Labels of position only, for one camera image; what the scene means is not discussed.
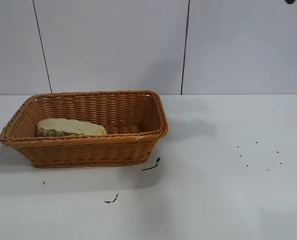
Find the long striped twisted bread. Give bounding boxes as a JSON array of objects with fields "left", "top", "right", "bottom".
[{"left": 35, "top": 117, "right": 108, "bottom": 138}]

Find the brown woven wicker basket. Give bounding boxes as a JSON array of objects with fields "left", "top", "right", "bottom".
[{"left": 0, "top": 90, "right": 170, "bottom": 169}]

